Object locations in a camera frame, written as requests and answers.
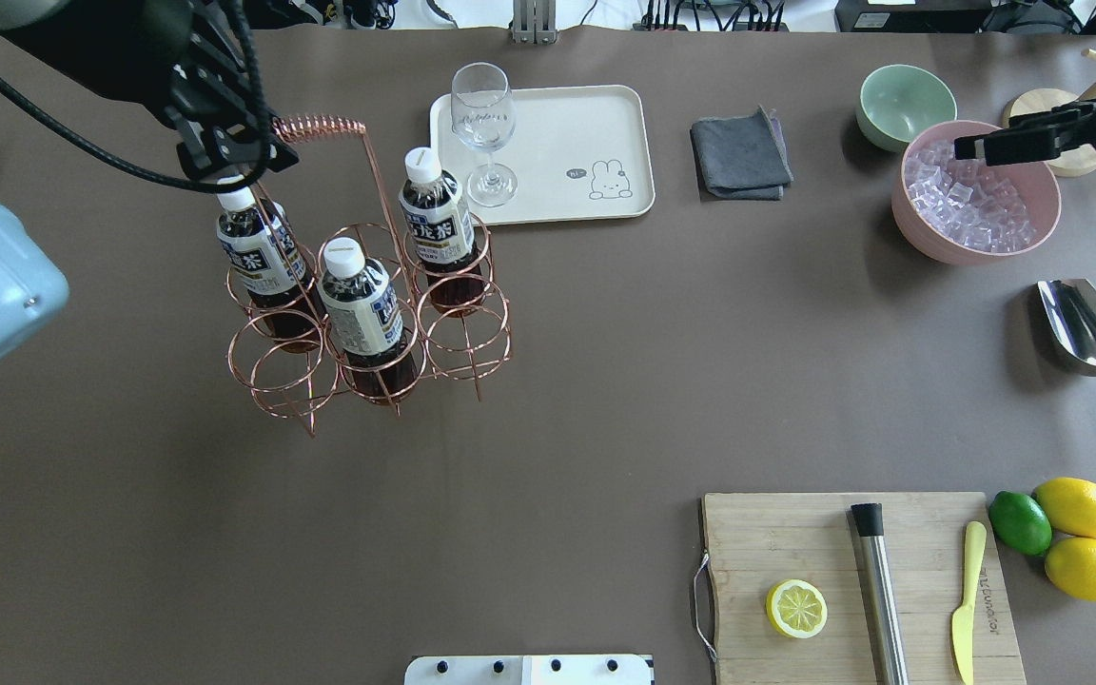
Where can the copper wire bottle basket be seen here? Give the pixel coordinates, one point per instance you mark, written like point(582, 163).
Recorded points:
point(295, 386)

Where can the pink bowl of ice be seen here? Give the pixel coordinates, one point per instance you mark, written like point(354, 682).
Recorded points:
point(965, 211)

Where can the green bowl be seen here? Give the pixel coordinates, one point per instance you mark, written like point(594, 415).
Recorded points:
point(897, 102)

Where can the green lime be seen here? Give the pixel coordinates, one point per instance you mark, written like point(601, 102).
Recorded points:
point(1020, 522)

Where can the grey folded cloth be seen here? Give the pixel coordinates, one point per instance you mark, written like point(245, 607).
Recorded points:
point(742, 157)

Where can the aluminium frame post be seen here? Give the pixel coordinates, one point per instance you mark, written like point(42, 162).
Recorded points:
point(534, 22)

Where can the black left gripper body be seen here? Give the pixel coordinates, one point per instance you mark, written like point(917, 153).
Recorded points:
point(115, 59)

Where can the yellow lemon near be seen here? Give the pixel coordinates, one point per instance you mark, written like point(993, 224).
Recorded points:
point(1071, 567)

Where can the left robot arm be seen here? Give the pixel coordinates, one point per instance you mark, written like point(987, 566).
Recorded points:
point(98, 45)

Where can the yellow lemon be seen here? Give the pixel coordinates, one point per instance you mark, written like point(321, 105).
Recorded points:
point(1071, 567)
point(1070, 504)

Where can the steel muddler rod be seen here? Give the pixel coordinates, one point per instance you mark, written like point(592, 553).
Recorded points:
point(868, 520)

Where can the wooden cup tree stand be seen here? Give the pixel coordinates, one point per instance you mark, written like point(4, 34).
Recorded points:
point(1071, 163)

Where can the tea bottle white cap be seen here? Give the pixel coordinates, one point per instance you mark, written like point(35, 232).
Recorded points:
point(440, 223)

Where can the half lemon slice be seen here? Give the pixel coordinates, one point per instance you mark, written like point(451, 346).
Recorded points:
point(796, 608)

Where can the steel ice scoop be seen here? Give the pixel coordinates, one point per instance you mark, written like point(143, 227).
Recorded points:
point(1070, 306)

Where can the bamboo cutting board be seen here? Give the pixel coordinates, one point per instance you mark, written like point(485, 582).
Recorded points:
point(755, 540)

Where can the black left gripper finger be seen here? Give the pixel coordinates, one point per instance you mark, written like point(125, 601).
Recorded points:
point(205, 151)

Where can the white rabbit tray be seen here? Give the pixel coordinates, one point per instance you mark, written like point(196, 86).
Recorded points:
point(579, 153)

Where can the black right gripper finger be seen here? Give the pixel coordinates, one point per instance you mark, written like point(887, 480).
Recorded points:
point(1034, 137)

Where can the yellow plastic knife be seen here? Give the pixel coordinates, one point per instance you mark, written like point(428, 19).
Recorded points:
point(962, 621)

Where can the clear wine glass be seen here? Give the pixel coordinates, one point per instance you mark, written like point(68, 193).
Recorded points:
point(483, 118)

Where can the yellow lemon far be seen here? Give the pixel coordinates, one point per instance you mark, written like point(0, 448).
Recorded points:
point(1070, 504)

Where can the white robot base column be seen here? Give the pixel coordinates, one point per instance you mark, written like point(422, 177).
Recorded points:
point(532, 669)

